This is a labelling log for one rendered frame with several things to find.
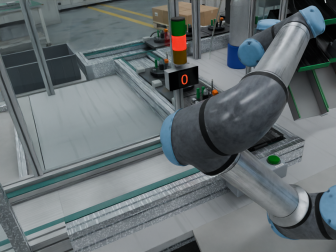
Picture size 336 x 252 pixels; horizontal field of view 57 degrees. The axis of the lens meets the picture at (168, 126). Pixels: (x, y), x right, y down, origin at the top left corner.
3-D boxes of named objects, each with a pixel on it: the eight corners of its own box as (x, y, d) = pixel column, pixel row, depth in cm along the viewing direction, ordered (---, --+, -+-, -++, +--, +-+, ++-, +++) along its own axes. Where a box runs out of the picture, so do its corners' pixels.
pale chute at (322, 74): (348, 105, 131) (355, 101, 127) (321, 111, 129) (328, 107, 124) (324, 46, 137) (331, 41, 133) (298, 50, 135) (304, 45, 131)
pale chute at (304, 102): (322, 114, 126) (329, 111, 122) (293, 121, 124) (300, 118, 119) (299, 53, 132) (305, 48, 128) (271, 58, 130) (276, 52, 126)
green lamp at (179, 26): (188, 34, 106) (187, 19, 103) (175, 37, 104) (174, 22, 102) (181, 31, 110) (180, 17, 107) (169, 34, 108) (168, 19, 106)
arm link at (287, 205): (342, 248, 77) (196, 133, 52) (287, 245, 88) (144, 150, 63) (341, 202, 83) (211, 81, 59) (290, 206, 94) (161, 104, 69)
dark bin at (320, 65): (327, 67, 117) (337, 52, 111) (297, 72, 115) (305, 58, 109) (291, 21, 132) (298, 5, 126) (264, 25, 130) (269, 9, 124)
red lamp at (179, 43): (189, 49, 109) (188, 35, 106) (176, 51, 107) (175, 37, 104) (182, 45, 112) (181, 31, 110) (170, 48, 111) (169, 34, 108)
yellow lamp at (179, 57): (189, 62, 111) (189, 49, 109) (177, 65, 109) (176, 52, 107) (182, 58, 115) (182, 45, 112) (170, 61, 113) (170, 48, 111)
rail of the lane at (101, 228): (301, 161, 122) (305, 138, 116) (76, 257, 92) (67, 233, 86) (290, 154, 126) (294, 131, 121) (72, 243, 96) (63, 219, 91)
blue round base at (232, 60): (255, 65, 210) (256, 44, 202) (236, 71, 204) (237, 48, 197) (240, 59, 222) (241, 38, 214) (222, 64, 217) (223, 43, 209)
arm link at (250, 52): (265, 30, 79) (279, 19, 86) (230, 48, 87) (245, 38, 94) (278, 57, 80) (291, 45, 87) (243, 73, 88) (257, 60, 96)
